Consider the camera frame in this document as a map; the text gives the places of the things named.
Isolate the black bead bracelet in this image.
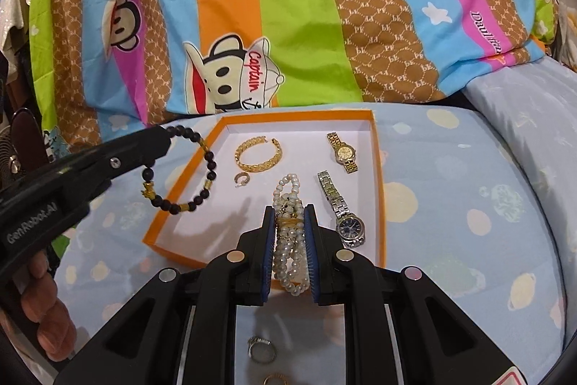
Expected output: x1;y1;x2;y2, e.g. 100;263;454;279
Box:
141;124;218;216

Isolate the gold hoop drop earring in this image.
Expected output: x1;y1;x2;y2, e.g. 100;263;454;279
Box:
262;372;290;385

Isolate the black standing fan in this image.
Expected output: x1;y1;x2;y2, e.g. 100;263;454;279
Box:
1;108;49;188

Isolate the silver ring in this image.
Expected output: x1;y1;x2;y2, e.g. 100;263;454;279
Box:
246;335;278;366

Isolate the gold chain bracelet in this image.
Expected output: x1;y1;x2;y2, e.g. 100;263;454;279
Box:
234;135;284;174

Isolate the gold dial wristwatch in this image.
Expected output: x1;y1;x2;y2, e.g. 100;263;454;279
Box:
327;132;358;174

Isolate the silver blue dial wristwatch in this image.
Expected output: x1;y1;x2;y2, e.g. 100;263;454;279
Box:
317;171;366;248

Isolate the light blue folded blanket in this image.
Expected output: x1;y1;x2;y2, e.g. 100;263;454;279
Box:
463;54;577;278

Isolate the white pearl bracelet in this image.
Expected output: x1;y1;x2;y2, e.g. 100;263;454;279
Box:
271;173;312;297

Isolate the colourful monkey print quilt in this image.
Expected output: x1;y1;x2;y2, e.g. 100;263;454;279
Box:
29;0;558;157

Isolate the blue planet print bedsheet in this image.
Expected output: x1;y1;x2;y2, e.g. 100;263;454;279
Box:
56;105;566;384

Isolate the orange jewelry box tray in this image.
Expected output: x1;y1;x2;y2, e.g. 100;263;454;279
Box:
143;109;386;267

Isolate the left hand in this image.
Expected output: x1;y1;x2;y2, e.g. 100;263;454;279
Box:
13;250;77;363

